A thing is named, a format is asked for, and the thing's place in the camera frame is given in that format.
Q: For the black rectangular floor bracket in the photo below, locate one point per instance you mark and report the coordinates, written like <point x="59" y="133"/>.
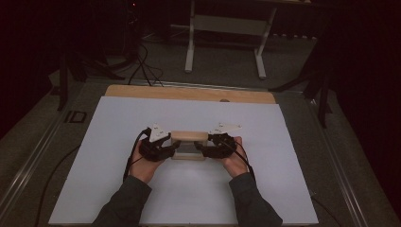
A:
<point x="75" y="116"/>

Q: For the wooden picture frame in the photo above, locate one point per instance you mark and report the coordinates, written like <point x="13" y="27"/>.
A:
<point x="189" y="138"/>

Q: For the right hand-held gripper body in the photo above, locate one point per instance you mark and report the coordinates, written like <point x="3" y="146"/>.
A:
<point x="222" y="148"/>

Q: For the person's right hand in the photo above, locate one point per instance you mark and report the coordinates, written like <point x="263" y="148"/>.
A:
<point x="235" y="165"/>

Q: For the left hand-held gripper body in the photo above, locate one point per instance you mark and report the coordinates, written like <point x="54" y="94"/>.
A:
<point x="153" y="149"/>

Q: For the white metal stand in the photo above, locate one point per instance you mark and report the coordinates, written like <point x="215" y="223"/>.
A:
<point x="227" y="25"/>

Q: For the black floor stand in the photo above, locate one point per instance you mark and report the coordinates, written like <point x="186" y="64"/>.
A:
<point x="63" y="82"/>
<point x="323" y="94"/>

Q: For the metal floor rail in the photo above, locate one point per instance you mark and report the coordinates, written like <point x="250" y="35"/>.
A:
<point x="343" y="176"/>
<point x="28" y="170"/>

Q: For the person's left hand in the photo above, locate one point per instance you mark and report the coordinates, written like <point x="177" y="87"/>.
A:
<point x="143" y="170"/>

